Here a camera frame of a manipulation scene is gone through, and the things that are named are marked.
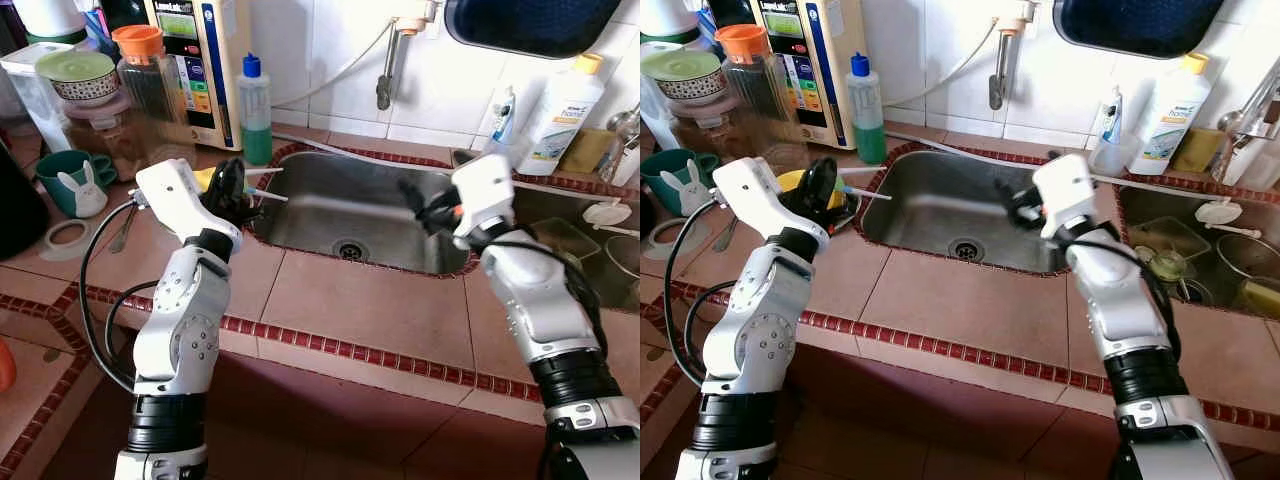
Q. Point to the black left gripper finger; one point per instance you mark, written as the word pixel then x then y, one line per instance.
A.
pixel 233 175
pixel 835 212
pixel 245 212
pixel 822 175

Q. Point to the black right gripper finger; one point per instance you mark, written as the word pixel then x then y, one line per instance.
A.
pixel 1022 218
pixel 433 223
pixel 418 195
pixel 1010 193

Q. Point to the yellow plastic bowl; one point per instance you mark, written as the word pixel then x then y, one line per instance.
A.
pixel 785 182
pixel 203 180

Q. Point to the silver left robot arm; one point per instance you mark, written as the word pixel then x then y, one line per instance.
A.
pixel 180 340
pixel 760 340

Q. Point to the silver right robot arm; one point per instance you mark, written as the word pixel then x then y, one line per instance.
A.
pixel 530 300
pixel 1120 300

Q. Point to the black kitchen appliance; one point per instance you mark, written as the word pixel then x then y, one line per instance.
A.
pixel 15 210

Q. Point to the green liquid bottle blue cap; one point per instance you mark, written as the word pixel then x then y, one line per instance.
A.
pixel 866 120
pixel 255 120

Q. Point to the stainless steel sink basin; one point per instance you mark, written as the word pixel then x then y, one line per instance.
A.
pixel 590 250
pixel 350 210
pixel 1200 300
pixel 950 210

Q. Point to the metal fork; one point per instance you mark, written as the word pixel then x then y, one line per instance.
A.
pixel 730 230
pixel 125 230

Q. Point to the clear plastic cup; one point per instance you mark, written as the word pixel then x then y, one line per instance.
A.
pixel 500 155
pixel 1108 160

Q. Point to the glass pitcher orange lid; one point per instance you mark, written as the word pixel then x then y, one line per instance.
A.
pixel 755 90
pixel 150 90

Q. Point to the beige water ioniser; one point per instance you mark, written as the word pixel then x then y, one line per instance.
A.
pixel 200 60
pixel 810 60

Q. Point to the white blue tube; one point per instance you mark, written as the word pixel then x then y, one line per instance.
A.
pixel 1112 115
pixel 503 115

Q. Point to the clear plastic food container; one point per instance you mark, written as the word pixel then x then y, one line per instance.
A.
pixel 1165 238
pixel 565 240

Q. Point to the glass jar pink lid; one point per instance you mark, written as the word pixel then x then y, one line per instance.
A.
pixel 100 130
pixel 705 130

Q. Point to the teal rabbit mug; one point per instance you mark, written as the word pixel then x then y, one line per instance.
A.
pixel 680 185
pixel 75 185

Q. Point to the clear tape roll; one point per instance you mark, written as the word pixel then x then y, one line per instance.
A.
pixel 68 222
pixel 668 221

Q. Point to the small glass jar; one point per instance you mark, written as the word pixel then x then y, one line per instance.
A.
pixel 1165 265

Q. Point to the white detergent bottle orange cap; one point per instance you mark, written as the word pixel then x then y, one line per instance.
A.
pixel 560 115
pixel 1172 115

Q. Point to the yellow sponge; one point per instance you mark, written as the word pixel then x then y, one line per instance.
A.
pixel 588 150
pixel 1195 150

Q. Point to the white plastic scoop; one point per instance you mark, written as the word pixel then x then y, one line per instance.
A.
pixel 605 212
pixel 1220 212

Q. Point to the patterned bowl green lid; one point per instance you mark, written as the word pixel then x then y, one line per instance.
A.
pixel 78 75
pixel 690 75

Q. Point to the small steel pot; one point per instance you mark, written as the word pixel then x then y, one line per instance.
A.
pixel 625 260
pixel 1255 255

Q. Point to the clear white storage box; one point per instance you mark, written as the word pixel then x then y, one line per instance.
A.
pixel 650 100
pixel 30 90

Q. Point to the chrome sink faucet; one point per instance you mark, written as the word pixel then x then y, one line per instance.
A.
pixel 1250 120
pixel 622 135

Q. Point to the dark blue hanging tray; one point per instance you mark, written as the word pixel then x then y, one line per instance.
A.
pixel 1140 20
pixel 530 20

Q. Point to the white jug green base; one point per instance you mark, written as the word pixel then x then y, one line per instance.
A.
pixel 665 15
pixel 50 15

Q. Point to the yellow rectangular container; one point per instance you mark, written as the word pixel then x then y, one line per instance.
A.
pixel 1260 297

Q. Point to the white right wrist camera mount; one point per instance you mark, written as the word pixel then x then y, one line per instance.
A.
pixel 1065 195
pixel 485 195

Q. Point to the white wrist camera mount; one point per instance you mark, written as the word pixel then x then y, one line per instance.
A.
pixel 765 195
pixel 1065 195
pixel 180 195
pixel 485 195

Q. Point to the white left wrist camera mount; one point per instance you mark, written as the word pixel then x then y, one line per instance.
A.
pixel 180 195
pixel 765 195

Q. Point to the metal wall tap spout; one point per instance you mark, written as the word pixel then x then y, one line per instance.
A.
pixel 385 85
pixel 997 85

